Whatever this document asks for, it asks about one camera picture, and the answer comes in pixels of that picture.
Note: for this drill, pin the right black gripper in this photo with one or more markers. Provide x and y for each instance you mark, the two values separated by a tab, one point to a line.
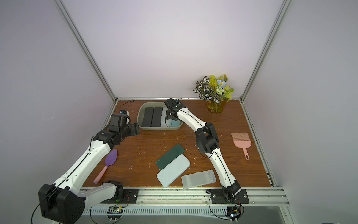
171	112

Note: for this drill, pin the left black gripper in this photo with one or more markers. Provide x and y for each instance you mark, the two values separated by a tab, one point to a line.
134	128

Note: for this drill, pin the teal blue pencil case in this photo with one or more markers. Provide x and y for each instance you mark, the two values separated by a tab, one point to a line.
172	123

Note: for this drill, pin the dark grey pencil case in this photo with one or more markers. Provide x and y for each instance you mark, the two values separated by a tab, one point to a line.
157	117
148	116

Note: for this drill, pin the grey-green plastic storage box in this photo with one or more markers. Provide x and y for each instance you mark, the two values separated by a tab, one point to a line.
141	115

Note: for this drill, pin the dark green pencil case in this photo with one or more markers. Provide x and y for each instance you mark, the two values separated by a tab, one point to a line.
169	156

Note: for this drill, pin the translucent white pencil case front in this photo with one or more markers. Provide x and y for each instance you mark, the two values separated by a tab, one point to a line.
198	179

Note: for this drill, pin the translucent white pencil case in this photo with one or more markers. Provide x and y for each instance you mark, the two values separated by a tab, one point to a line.
163	118
198	179

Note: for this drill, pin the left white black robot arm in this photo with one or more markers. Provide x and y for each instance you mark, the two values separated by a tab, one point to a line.
64	201

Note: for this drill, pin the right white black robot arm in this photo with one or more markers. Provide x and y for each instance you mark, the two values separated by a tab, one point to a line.
207	142

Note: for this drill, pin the purple pink spatula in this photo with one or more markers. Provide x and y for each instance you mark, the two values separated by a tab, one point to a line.
109	161

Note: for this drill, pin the flower plant in glass vase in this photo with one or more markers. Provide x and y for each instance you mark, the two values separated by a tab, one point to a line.
214	91

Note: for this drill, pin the pink comb brush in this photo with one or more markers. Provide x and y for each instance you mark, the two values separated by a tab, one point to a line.
242	141

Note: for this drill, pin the left electronics board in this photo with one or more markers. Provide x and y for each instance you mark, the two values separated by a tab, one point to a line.
114	214

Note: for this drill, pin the electronics board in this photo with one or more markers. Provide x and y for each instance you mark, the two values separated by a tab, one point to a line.
234	213
114	214

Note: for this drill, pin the right electronics board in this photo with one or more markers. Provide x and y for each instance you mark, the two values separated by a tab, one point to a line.
234	213

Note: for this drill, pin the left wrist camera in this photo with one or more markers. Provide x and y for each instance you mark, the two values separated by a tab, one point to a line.
124	112

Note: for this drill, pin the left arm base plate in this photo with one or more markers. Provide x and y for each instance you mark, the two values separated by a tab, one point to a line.
126	195

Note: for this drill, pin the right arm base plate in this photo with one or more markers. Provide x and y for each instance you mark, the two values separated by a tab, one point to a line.
219	196

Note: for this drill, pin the aluminium front rail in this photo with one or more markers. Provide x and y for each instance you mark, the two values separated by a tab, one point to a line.
177	196

